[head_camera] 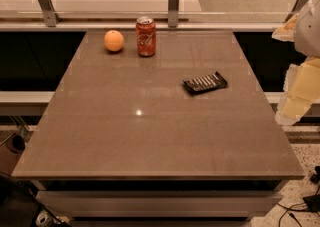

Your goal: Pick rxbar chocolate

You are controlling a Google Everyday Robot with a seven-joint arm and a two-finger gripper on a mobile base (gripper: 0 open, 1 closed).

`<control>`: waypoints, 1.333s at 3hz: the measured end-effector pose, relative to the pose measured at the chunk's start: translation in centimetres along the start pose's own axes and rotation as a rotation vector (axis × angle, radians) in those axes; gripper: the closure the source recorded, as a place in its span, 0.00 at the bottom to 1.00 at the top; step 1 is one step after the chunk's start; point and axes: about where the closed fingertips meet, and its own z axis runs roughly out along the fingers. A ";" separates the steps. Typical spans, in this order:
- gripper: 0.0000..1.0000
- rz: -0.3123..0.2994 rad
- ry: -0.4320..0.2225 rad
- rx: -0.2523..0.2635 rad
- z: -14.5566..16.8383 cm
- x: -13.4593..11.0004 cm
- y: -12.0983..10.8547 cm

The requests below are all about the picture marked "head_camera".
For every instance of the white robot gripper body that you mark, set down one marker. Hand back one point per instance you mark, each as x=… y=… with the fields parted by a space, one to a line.
x=308 y=34

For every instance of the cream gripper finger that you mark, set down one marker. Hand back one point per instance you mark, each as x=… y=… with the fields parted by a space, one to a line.
x=301 y=90
x=286 y=32

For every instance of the red coca-cola can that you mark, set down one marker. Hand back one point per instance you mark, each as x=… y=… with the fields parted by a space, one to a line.
x=146 y=36

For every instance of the orange fruit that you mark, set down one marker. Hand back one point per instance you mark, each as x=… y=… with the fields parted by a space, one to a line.
x=113 y=40

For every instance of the grey table base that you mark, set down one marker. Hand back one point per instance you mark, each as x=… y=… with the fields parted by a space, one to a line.
x=162 y=204

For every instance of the brown cylinder object left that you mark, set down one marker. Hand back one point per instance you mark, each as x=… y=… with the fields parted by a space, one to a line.
x=10 y=151

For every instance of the dark equipment bottom left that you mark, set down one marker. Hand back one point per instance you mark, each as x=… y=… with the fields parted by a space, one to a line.
x=19 y=207

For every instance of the middle metal railing bracket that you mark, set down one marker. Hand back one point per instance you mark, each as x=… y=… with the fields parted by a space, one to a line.
x=173 y=13

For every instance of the left metal railing bracket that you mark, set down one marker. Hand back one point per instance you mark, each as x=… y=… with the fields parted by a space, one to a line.
x=50 y=16

